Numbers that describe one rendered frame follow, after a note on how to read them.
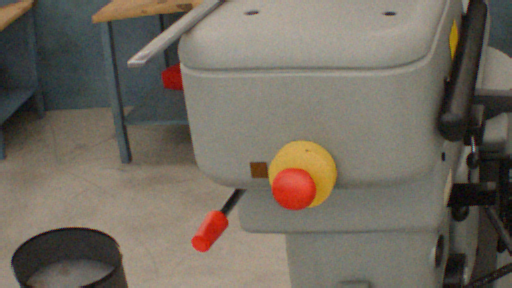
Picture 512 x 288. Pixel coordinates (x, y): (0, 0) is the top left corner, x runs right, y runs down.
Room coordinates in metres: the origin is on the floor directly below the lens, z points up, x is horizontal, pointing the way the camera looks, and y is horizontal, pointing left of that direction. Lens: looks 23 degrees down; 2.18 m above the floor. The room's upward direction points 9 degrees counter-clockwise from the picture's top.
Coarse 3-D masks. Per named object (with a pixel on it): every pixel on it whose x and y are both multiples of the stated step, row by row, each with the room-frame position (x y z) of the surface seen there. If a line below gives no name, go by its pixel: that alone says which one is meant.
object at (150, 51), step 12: (204, 0) 1.08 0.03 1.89; (216, 0) 1.05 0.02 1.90; (192, 12) 1.02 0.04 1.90; (204, 12) 1.01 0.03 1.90; (180, 24) 0.98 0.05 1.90; (192, 24) 0.98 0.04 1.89; (168, 36) 0.95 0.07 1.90; (180, 36) 0.96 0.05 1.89; (144, 48) 0.92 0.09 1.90; (156, 48) 0.91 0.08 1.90; (132, 60) 0.89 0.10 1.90; (144, 60) 0.89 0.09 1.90
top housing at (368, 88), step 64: (256, 0) 1.05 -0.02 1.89; (320, 0) 1.02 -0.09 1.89; (384, 0) 1.00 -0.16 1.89; (448, 0) 1.11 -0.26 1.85; (192, 64) 0.95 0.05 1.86; (256, 64) 0.92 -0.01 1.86; (320, 64) 0.89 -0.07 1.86; (384, 64) 0.87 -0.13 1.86; (448, 64) 1.02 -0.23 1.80; (192, 128) 0.97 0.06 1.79; (256, 128) 0.92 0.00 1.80; (320, 128) 0.90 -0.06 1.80; (384, 128) 0.88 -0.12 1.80
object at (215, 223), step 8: (232, 192) 0.99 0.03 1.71; (240, 192) 1.00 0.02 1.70; (224, 200) 0.98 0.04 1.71; (232, 200) 0.98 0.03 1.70; (224, 208) 0.96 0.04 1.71; (232, 208) 0.97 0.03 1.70; (208, 216) 0.94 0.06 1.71; (216, 216) 0.94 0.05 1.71; (224, 216) 0.94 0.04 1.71; (208, 224) 0.92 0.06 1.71; (216, 224) 0.93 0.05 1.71; (224, 224) 0.93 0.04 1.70; (200, 232) 0.91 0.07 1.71; (208, 232) 0.91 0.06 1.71; (216, 232) 0.92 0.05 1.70; (192, 240) 0.90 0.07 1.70; (200, 240) 0.90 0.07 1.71; (208, 240) 0.90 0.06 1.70; (200, 248) 0.90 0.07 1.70; (208, 248) 0.90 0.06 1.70
